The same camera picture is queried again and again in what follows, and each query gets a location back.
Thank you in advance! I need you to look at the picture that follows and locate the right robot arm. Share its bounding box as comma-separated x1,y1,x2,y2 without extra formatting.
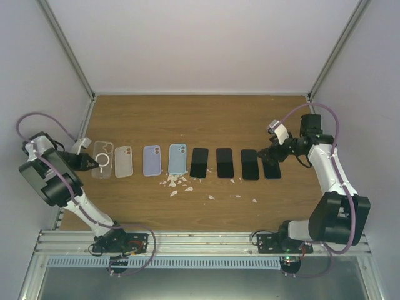
257,114,371,255

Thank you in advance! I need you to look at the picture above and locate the white debris pile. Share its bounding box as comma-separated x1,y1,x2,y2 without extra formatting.
158,171,194,198

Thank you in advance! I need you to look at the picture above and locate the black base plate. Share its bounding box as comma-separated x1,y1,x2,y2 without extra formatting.
250,231,313,255
87,232,149,256

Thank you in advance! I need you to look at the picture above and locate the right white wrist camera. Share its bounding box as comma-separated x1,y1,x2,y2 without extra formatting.
267,120,289,145

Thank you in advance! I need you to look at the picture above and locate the blue smartphone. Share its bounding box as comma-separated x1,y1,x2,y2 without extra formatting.
262,164,281,179

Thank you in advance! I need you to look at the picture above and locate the phone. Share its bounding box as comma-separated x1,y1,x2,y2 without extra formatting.
114,146,134,178
91,141,114,179
143,145,162,177

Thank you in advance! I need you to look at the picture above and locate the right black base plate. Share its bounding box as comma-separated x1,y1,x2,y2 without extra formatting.
250,231,313,255

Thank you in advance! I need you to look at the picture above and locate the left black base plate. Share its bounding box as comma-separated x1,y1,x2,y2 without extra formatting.
87,232,149,256

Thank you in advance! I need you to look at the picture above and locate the light blue phone case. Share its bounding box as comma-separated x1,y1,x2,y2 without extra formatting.
168,143,188,175

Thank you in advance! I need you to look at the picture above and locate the grey slotted cable duct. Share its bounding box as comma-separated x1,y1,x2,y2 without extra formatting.
47,256,281,270

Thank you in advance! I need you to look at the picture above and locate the black smartphone from white case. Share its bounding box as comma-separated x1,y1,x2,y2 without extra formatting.
241,149,259,181

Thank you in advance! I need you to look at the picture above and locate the aluminium rail frame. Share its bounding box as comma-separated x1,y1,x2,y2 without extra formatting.
34,230,373,256

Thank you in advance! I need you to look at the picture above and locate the purple smartphone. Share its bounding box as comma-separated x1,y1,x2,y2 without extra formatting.
216,148,234,179

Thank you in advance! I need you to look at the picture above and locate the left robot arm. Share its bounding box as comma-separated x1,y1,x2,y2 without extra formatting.
19,131,129,253

